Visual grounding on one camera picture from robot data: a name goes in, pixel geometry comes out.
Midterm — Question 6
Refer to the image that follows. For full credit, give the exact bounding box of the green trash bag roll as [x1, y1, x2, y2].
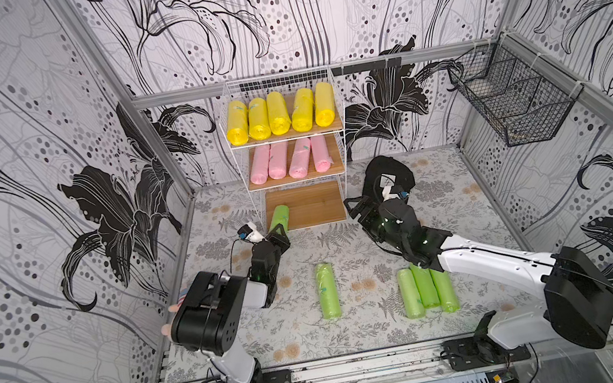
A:
[397, 268, 426, 320]
[429, 269, 461, 313]
[315, 263, 342, 320]
[410, 265, 440, 309]
[268, 205, 290, 234]

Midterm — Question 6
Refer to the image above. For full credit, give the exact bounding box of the pink trash bag roll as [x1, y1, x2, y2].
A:
[310, 134, 333, 174]
[288, 137, 312, 180]
[268, 140, 288, 180]
[250, 144, 271, 186]

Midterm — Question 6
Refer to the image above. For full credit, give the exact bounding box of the yellow trash bag roll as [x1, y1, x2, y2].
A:
[248, 97, 272, 141]
[291, 88, 314, 133]
[266, 91, 291, 136]
[314, 82, 337, 128]
[226, 100, 249, 147]

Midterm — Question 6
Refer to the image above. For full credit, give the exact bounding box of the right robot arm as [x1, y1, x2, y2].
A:
[344, 194, 613, 351]

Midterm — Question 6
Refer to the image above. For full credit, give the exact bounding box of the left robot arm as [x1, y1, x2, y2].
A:
[162, 224, 291, 383]

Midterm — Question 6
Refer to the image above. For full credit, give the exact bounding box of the black cap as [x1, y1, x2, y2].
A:
[361, 156, 416, 201]

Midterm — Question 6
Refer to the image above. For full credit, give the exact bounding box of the plush toy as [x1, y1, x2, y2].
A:
[161, 297, 184, 343]

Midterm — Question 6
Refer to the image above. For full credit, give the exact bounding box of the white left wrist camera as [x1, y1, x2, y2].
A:
[237, 222, 265, 244]

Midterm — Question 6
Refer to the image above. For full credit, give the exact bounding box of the white wire wooden shelf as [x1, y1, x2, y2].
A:
[221, 66, 348, 230]

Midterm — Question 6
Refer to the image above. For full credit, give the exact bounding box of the black wire wall basket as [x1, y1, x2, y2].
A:
[447, 43, 575, 147]

